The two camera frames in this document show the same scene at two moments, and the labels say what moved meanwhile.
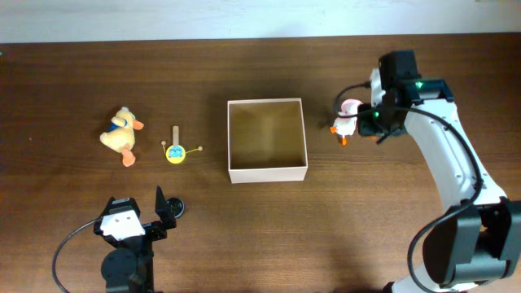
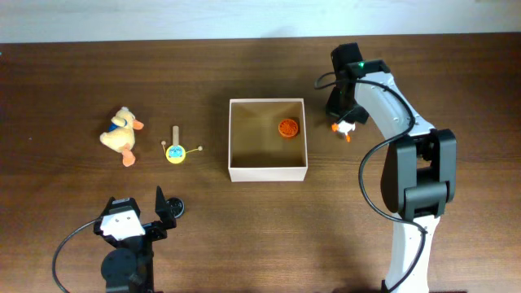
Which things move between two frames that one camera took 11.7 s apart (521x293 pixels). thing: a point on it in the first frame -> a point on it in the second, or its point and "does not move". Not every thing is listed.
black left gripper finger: [162, 210] does not move
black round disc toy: [176, 206] does not move
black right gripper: [365, 125] -> [331, 107]
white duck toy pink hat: [346, 126] does not move
